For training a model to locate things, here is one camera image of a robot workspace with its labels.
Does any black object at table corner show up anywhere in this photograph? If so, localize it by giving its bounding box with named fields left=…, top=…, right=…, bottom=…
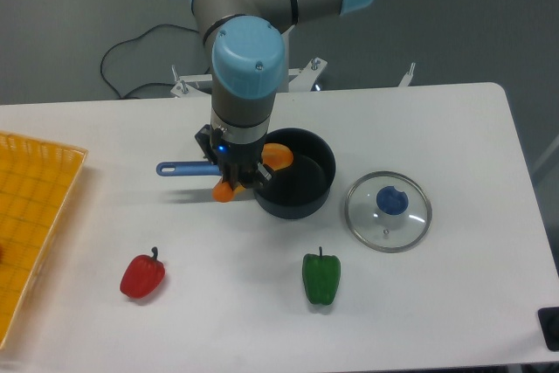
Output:
left=537, top=307, right=559, bottom=352

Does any glass lid with blue knob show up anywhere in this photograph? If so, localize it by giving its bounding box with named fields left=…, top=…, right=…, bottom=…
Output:
left=344, top=170, right=432, bottom=253

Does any orange toy baguette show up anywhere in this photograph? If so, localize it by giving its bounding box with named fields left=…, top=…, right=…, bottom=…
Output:
left=211, top=143, right=294, bottom=203

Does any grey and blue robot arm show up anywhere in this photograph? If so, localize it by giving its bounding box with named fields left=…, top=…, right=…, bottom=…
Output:
left=188, top=0, right=373, bottom=189

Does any yellow plastic basket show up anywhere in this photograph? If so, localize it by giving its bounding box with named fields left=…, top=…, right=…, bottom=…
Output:
left=1, top=131, right=88, bottom=348

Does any green toy bell pepper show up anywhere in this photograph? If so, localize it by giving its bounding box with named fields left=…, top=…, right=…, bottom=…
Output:
left=301, top=246, right=342, bottom=306

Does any red toy bell pepper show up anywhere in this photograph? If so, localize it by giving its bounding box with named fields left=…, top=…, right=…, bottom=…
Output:
left=120, top=246, right=166, bottom=300

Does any dark pot with blue handle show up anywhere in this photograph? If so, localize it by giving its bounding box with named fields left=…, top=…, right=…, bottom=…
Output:
left=156, top=128, right=336, bottom=219

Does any white bracket behind table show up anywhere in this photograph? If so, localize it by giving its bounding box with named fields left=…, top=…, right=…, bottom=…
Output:
left=398, top=62, right=416, bottom=87

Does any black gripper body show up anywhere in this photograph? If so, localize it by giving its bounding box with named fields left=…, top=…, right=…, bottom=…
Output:
left=210, top=127, right=266, bottom=188

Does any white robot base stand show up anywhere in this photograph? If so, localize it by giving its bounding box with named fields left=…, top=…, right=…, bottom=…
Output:
left=169, top=57, right=328, bottom=98

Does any black cable on floor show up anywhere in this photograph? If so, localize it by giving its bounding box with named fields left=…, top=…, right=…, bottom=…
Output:
left=100, top=24, right=204, bottom=100

